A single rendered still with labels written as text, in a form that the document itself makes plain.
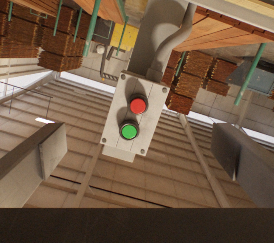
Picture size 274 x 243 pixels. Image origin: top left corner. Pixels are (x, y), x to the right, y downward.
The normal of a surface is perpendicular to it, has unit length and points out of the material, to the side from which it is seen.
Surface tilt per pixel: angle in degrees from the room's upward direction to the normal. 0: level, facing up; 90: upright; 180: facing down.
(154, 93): 90
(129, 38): 90
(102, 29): 92
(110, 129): 90
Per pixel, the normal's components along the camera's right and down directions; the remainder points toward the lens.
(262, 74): 0.00, 0.25
